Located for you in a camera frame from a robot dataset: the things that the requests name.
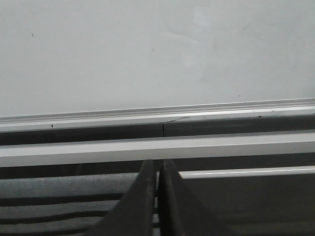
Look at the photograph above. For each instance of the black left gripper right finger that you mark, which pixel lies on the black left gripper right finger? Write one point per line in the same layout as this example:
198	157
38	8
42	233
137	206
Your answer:
180	212

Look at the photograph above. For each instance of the white metal pegboard frame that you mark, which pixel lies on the white metal pegboard frame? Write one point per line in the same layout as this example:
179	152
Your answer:
190	153

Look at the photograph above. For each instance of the white whiteboard with aluminium frame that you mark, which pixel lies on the white whiteboard with aluminium frame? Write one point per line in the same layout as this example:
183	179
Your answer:
84	63

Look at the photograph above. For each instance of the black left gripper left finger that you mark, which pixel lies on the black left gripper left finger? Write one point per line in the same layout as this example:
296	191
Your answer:
133	214

